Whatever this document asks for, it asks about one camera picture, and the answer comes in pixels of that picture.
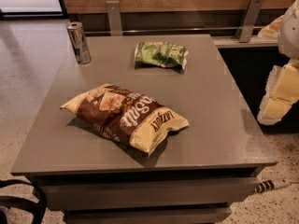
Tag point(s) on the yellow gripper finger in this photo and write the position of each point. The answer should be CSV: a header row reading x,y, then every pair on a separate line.
x,y
281,93
271,30

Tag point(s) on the silver blue redbull can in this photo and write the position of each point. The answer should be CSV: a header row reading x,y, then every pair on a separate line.
x,y
79,43

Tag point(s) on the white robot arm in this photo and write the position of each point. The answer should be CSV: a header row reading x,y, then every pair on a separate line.
x,y
288,34

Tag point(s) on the white power strip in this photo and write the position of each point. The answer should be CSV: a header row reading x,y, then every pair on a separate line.
x,y
273,184

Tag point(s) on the green chip bag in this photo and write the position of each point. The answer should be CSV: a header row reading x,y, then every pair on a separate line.
x,y
163,54

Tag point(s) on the brown yellow chip bag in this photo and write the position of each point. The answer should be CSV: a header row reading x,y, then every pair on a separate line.
x,y
126,117

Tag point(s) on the grey table drawer unit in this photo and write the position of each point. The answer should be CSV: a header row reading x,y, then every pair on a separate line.
x,y
192,177

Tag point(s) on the right metal bracket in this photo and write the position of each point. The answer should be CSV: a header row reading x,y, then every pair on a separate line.
x,y
245,30

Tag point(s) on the metal bracket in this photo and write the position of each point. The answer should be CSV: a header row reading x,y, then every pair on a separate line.
x,y
114,17
245,30

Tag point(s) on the metal rail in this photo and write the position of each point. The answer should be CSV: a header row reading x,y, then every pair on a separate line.
x,y
219,31

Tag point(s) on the left metal bracket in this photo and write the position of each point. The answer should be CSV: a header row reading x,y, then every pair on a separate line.
x,y
114,17

